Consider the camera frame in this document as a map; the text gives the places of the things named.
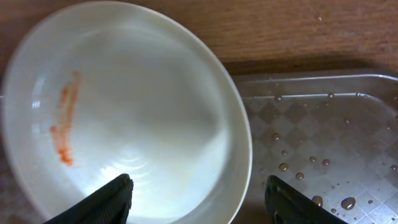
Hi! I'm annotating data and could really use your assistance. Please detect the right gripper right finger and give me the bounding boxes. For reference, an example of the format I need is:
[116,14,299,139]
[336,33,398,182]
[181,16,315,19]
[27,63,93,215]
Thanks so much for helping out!
[265,175,346,224]

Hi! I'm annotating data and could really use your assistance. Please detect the pale green plate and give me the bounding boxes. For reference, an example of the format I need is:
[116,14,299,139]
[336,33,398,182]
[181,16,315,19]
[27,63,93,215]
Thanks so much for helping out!
[2,1,252,223]

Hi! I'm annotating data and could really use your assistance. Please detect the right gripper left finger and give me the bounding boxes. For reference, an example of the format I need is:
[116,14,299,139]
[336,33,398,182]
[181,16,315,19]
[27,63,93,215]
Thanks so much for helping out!
[44,174,134,224]

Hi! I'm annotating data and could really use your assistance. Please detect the dark brown serving tray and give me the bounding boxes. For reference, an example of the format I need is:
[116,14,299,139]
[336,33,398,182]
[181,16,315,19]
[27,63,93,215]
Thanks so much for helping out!
[234,70,397,223]

